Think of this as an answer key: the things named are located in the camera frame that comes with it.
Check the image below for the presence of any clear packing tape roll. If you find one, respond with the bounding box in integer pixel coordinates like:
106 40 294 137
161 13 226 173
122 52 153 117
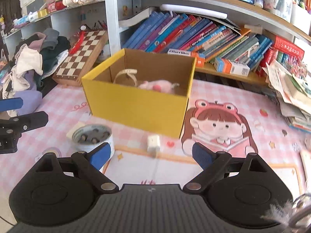
71 124 115 159

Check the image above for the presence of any white charger plug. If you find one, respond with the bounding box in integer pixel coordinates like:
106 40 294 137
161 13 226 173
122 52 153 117
147 135 161 158

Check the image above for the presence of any pink plush pig toy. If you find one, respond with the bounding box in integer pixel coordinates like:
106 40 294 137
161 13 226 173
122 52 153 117
138 80 180 94

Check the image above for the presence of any white foam block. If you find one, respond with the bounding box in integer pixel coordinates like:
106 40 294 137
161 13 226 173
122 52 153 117
66 122 85 139

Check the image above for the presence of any pink checkered table mat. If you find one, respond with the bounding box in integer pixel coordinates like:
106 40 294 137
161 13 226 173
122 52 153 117
1 80 306 198

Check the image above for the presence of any pile of clothes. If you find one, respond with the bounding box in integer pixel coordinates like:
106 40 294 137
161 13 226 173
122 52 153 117
1 28 71 117

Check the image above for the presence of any wooden chess board box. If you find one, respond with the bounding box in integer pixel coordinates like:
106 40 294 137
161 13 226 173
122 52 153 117
52 30 108 86

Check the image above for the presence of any yellow cardboard box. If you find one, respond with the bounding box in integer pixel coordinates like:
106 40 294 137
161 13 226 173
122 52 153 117
82 48 196 138

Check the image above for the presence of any red tassel ornament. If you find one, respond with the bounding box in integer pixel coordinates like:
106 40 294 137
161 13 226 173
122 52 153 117
69 25 86 55

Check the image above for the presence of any orange white small carton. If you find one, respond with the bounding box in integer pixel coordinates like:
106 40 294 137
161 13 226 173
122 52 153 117
214 57 250 77

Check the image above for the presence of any stack of papers and books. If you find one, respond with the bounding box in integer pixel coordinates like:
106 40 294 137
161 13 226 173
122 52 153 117
264 59 310 133

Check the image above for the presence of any row of leaning books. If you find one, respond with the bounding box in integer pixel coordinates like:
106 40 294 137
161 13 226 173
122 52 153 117
120 7 306 76

